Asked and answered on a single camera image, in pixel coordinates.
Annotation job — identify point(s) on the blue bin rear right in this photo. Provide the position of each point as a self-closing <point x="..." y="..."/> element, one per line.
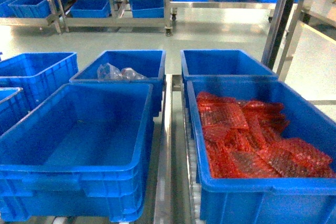
<point x="214" y="65"/>

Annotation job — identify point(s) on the blue bin with clear bags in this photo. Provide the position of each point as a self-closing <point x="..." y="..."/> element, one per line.
<point x="150" y="63"/>

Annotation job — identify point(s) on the blue bin front left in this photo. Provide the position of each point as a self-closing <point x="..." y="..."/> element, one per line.
<point x="84" y="151"/>

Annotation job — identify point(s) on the blue bin with red bags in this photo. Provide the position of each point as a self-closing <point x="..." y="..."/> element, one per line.
<point x="274" y="200"/>

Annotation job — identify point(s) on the blue bin far left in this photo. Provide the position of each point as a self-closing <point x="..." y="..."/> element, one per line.
<point x="39" y="73"/>

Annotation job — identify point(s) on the blue bin near left edge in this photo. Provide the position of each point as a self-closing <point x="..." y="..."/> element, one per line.
<point x="14" y="106"/>

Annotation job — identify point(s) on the clear plastic bags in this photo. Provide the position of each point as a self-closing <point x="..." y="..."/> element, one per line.
<point x="108" y="71"/>

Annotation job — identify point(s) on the red bubble wrap bags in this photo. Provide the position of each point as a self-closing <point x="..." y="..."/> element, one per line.
<point x="243" y="140"/>

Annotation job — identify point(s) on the steel cart with blue bins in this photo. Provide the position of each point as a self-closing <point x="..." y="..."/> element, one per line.
<point x="64" y="14"/>

